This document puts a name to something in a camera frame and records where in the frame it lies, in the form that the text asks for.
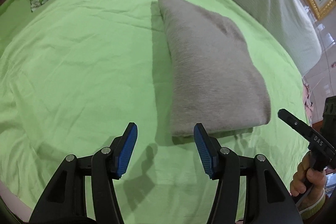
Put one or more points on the beige fleece garment brown trim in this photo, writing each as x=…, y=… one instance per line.
x=214, y=80

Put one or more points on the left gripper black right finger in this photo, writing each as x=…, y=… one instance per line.
x=266, y=199

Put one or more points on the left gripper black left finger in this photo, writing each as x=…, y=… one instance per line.
x=63, y=199

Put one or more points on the green bed sheet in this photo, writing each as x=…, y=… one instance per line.
x=74, y=73

